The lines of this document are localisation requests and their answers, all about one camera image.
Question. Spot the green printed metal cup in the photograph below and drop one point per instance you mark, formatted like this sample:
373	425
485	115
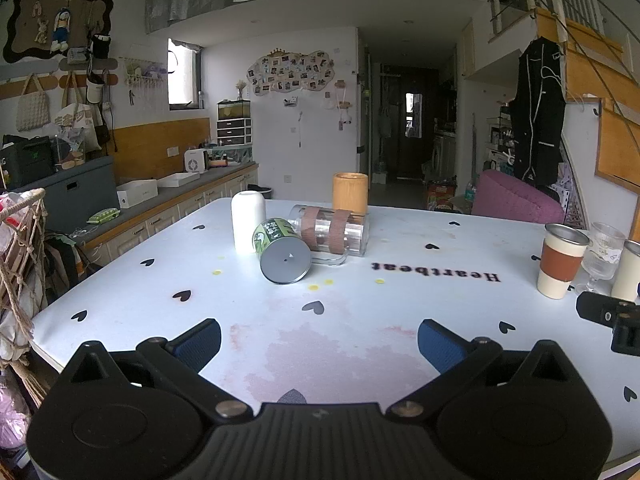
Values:
282	257

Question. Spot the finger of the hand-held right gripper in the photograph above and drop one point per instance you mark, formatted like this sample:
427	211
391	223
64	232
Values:
595	307

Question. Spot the purple armchair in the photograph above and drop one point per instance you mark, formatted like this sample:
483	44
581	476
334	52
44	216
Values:
515	204

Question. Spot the white heart-print tablecloth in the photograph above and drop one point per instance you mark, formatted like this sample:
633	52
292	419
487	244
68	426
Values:
150	305

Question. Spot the black trash bin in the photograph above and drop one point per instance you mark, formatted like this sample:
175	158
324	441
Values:
261	191

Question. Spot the white drawer organiser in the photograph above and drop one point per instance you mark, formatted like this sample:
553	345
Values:
233	132

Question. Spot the cream knitted tote bag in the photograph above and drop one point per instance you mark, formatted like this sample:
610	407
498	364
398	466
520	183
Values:
33	107

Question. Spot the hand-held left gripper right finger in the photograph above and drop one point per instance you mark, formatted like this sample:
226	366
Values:
440	347

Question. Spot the white open box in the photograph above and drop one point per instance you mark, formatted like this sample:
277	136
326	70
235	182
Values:
137	193

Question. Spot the clear glass goblet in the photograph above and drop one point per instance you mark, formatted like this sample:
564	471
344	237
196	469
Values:
602	257

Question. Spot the cream cup metal rim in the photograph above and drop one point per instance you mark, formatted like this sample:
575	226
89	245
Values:
627	272

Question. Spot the black jacket white trim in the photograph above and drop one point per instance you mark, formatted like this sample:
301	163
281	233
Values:
537	110

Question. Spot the white air purifier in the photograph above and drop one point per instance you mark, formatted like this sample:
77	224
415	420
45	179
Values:
195	160

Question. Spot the wooden staircase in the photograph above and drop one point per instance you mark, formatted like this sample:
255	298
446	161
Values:
595	85

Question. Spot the cream cup wide brown sleeve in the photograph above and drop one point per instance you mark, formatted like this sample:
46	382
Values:
559	262

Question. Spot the red printed box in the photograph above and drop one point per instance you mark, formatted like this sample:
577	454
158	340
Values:
441	196

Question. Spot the bamboo cup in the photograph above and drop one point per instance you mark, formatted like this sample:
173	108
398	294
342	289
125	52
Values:
350	191

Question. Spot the printed canvas tote bag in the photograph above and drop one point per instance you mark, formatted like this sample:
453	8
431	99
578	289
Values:
75	117

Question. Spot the grey storage box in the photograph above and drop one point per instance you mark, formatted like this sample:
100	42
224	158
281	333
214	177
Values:
65	195

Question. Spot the green patterned pouch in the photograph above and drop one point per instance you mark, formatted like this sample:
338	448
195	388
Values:
103	215

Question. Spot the black bag green logo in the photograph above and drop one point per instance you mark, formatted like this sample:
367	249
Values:
27	156

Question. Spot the cream cabinet grey countertop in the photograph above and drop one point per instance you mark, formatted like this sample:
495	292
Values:
165	210

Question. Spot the clear glass cup brown sleeve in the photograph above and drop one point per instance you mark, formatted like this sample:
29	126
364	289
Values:
332	234

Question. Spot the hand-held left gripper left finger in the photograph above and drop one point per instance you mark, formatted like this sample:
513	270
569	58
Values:
199	346

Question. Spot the window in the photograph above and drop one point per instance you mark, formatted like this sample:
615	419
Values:
181	75

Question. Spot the cloud-shaped photo board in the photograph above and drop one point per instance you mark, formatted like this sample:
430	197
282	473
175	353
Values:
291	72

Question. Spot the white flat tray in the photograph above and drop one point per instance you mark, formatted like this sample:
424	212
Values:
178	178

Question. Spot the small glass fish tank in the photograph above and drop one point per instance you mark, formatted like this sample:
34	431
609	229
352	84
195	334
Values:
233	109

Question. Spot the brown wall board with dolls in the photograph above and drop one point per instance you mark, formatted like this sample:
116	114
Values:
55	20

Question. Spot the white cup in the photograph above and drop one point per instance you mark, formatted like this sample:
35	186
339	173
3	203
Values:
248	225

